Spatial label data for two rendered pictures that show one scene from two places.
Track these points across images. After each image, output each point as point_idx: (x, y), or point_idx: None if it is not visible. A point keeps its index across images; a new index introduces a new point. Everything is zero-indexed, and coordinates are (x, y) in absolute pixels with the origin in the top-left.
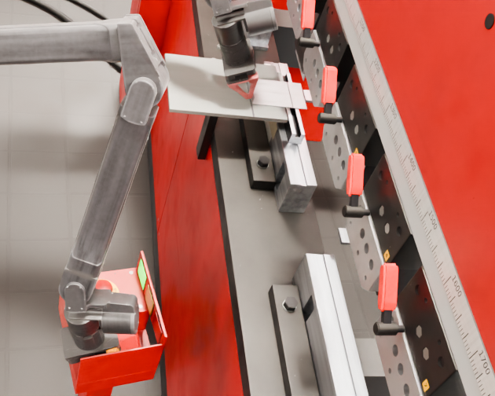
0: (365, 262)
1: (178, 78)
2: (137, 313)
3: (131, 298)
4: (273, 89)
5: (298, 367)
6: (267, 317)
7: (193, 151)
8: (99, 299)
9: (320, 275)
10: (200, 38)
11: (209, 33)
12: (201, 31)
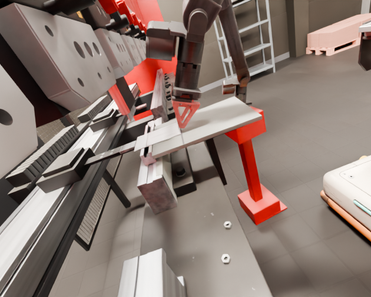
0: (145, 49)
1: (237, 108)
2: (222, 90)
3: (224, 82)
4: (159, 136)
5: (171, 103)
6: (179, 112)
7: None
8: (235, 79)
9: (158, 103)
10: (262, 274)
11: (252, 294)
12: (268, 292)
